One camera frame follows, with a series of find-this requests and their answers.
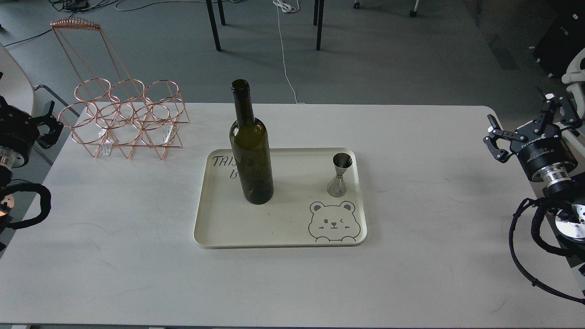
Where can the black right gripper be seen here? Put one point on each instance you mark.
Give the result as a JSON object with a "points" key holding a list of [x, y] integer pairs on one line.
{"points": [[541, 148]]}

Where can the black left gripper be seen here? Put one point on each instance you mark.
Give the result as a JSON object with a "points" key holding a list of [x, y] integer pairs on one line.
{"points": [[19, 131]]}

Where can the silver metal jigger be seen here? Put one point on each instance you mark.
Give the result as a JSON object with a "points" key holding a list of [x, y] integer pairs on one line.
{"points": [[337, 186]]}

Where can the dark green wine bottle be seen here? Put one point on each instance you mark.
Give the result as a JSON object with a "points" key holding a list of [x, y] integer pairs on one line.
{"points": [[250, 146]]}

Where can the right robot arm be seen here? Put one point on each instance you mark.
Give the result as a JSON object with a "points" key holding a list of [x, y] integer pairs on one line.
{"points": [[557, 224]]}

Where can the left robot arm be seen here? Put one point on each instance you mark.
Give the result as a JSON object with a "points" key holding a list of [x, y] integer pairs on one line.
{"points": [[9, 188]]}

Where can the white chair left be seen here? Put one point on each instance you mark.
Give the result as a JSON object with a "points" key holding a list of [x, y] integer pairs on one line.
{"points": [[19, 92]]}

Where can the white chair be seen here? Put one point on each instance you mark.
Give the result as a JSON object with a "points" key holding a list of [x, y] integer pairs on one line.
{"points": [[19, 92], [574, 78]]}

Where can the white chair right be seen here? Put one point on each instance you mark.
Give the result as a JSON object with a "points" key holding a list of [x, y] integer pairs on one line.
{"points": [[574, 78]]}

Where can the cream tray with bear print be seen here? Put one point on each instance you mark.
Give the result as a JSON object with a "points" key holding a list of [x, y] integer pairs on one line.
{"points": [[301, 213]]}

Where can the black table legs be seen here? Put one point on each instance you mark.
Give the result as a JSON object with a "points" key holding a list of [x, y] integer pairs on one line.
{"points": [[216, 16]]}

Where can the copper wire wine rack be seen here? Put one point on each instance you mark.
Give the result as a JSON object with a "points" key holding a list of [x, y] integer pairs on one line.
{"points": [[120, 112]]}

